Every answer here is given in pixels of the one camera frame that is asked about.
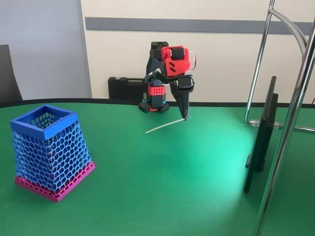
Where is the clear plastic stand foot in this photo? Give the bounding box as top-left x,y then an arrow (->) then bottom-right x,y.
249,118 -> 283,130

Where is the green table cloth black border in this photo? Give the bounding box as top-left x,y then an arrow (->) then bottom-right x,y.
0,98 -> 315,236

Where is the thin white stick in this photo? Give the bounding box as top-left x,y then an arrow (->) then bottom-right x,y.
145,118 -> 191,134

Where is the dark chair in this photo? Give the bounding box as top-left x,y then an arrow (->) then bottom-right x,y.
0,44 -> 23,104

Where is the chrome tube stand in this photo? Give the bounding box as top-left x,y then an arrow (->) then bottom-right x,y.
243,0 -> 315,236

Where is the blue and pink mesh basket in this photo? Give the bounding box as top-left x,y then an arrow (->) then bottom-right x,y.
10,104 -> 96,203

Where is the black monitor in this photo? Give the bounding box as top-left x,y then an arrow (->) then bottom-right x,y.
243,75 -> 280,194

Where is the grey wall rail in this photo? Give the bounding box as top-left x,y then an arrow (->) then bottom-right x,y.
85,16 -> 313,35

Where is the black plastic tool case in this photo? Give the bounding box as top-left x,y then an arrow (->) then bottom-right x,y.
108,76 -> 150,100

